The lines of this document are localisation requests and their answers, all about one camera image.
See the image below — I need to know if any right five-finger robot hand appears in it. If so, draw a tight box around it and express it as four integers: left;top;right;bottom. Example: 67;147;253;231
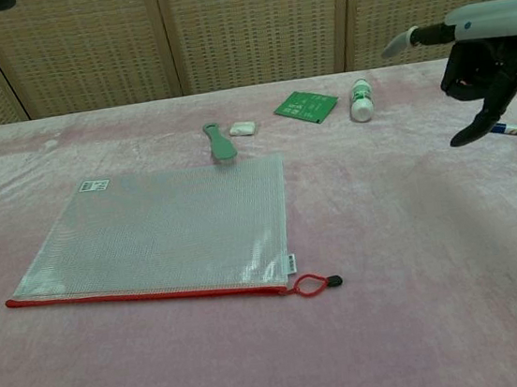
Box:
375;0;517;156

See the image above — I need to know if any silver mesh zipper pouch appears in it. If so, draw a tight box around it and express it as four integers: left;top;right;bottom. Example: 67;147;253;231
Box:
0;148;346;336

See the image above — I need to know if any white bottle green label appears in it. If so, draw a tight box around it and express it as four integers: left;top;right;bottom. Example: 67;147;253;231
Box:
346;77;377;124

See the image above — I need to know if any green foil packet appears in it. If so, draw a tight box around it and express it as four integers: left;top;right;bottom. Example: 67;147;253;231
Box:
271;84;342;131

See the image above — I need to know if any pink table cloth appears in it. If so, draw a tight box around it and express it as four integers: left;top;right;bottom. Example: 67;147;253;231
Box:
0;48;517;387

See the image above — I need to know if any bamboo folding screen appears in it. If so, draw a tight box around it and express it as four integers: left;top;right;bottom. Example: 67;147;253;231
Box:
0;0;517;132

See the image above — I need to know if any white eraser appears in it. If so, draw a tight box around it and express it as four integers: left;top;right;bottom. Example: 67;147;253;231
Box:
228;117;259;139

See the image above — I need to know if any green plastic shoehorn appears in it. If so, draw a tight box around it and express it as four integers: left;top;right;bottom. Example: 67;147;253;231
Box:
201;119;244;168

